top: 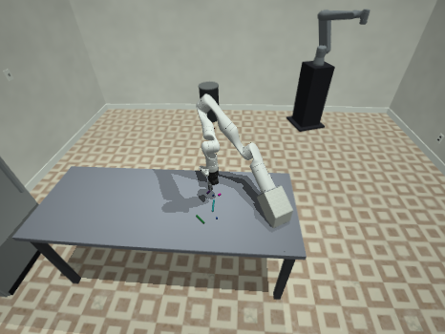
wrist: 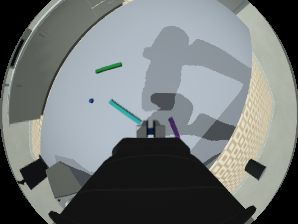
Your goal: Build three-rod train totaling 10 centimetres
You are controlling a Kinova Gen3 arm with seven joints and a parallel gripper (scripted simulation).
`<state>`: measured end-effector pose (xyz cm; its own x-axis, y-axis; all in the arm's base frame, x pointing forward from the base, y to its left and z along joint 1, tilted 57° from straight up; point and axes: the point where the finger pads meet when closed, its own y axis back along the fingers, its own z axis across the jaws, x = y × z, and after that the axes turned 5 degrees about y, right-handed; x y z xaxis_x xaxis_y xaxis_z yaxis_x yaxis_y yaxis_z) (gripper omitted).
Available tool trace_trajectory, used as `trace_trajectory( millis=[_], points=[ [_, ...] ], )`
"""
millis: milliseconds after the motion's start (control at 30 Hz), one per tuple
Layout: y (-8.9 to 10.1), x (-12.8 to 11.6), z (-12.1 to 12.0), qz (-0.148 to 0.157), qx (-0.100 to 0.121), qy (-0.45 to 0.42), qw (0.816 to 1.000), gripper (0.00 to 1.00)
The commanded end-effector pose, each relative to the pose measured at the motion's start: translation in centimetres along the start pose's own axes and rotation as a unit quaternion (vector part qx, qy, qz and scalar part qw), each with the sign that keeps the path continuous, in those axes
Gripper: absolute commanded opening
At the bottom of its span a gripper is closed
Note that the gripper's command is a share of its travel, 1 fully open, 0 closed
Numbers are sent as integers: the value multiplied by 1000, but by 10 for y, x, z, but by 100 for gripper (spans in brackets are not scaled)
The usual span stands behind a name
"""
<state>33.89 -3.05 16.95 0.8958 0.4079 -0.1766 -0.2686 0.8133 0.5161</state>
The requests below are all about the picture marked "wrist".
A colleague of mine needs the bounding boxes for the turquoise rod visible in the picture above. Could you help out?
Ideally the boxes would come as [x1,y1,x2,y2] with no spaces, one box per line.
[109,100,141,125]

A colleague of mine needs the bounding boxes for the purple rod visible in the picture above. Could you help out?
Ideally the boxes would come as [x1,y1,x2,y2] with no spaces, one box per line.
[169,118,180,138]

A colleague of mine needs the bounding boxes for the green rod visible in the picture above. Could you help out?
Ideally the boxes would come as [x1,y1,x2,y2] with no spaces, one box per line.
[95,62,122,74]

